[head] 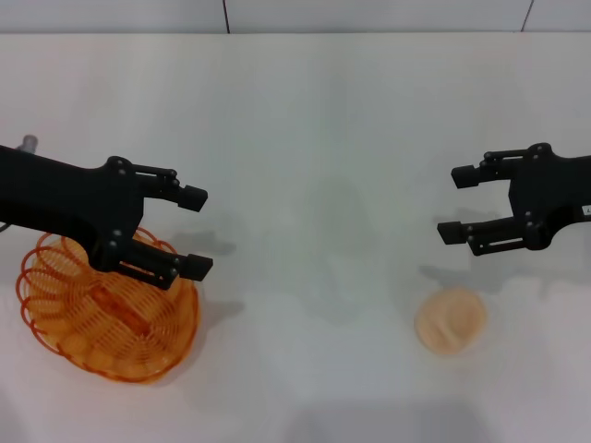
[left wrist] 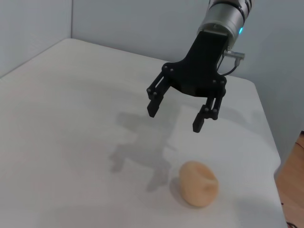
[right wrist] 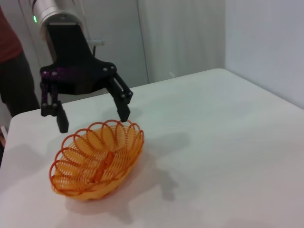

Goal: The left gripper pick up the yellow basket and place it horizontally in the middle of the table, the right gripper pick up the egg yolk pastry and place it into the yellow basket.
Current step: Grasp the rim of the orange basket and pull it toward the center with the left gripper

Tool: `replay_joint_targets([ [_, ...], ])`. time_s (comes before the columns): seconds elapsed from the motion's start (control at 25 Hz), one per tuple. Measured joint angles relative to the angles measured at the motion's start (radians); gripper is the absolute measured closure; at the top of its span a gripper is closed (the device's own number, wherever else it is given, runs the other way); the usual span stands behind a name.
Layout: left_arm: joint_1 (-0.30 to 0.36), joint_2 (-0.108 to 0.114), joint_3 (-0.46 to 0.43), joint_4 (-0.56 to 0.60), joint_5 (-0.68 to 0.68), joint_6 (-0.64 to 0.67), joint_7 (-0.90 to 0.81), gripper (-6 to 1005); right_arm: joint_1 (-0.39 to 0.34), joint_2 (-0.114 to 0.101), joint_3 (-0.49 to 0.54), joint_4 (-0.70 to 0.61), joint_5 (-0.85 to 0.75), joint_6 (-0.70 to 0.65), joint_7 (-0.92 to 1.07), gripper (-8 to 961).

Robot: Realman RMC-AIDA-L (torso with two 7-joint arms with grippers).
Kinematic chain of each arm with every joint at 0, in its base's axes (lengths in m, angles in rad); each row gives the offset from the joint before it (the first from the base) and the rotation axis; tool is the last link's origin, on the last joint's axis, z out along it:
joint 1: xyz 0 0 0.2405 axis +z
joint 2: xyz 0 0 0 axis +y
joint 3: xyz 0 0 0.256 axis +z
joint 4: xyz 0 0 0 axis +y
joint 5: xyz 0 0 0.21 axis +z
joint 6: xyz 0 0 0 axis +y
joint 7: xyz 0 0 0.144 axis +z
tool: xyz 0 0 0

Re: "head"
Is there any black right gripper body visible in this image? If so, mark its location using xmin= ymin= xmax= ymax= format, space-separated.
xmin=507 ymin=142 xmax=591 ymax=251

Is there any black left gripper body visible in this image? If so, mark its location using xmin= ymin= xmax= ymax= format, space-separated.
xmin=0 ymin=145 xmax=147 ymax=273

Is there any orange woven plastic basket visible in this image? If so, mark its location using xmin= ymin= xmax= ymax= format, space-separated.
xmin=17 ymin=225 xmax=202 ymax=384

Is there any round beige bread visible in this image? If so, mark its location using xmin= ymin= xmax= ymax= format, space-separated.
xmin=414 ymin=285 xmax=488 ymax=357

